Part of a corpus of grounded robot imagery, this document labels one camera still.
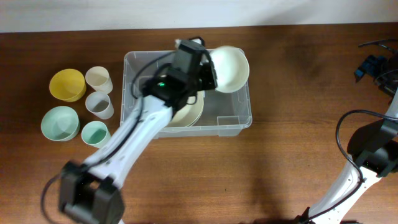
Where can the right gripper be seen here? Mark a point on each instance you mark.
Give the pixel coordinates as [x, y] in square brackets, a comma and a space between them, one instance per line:
[370, 67]

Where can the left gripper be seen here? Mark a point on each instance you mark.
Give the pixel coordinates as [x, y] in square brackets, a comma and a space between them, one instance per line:
[208, 65]

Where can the white bowl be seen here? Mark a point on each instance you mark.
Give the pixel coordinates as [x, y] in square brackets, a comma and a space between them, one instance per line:
[231, 67]

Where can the beige bowl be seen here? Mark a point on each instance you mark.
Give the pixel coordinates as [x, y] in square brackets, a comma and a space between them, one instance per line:
[190, 113]

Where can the cream cup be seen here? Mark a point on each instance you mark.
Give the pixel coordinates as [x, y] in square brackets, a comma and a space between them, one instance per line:
[99, 79]

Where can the translucent grey cup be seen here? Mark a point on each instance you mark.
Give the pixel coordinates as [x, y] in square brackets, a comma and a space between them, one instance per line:
[100, 105]

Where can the mint green cup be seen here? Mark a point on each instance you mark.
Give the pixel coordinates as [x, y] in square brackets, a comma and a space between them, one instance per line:
[95, 134]

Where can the yellow bowl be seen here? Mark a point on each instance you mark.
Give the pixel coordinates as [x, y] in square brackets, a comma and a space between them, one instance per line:
[68, 85]

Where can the mint green bowl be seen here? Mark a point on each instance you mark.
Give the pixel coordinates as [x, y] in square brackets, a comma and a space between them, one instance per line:
[60, 124]

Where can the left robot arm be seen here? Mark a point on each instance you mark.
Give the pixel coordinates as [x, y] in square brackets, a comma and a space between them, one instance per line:
[91, 192]

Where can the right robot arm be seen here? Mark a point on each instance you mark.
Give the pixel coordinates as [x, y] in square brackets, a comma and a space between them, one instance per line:
[371, 153]

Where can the clear plastic storage bin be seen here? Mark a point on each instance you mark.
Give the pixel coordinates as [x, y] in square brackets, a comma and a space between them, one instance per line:
[224, 114]

